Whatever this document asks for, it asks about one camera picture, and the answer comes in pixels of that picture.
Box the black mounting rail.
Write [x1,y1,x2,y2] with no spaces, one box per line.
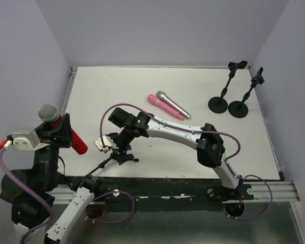
[89,177,254,212]

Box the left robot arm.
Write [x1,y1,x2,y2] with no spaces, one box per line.
[0,113,103,243]

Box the black round-base stand right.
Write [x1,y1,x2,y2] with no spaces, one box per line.
[228,67,264,118]

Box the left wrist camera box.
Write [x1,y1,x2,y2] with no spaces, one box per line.
[3,129,49,151]

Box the black tripod microphone stand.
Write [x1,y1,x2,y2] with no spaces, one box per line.
[84,151,139,177]

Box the pink microphone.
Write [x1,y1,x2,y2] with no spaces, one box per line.
[147,94,185,120]

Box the black round-base stand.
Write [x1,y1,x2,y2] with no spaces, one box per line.
[228,67,264,118]
[208,60,248,114]

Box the aluminium frame rail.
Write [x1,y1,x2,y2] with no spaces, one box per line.
[30,67,299,204]

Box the black round-base stand left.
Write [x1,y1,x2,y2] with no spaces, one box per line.
[208,60,248,114]

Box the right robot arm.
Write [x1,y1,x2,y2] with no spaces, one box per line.
[108,108,239,190]

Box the red glitter microphone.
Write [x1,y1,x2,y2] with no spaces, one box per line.
[38,104,88,155]

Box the silver microphone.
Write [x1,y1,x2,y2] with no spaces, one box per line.
[156,90,191,119]

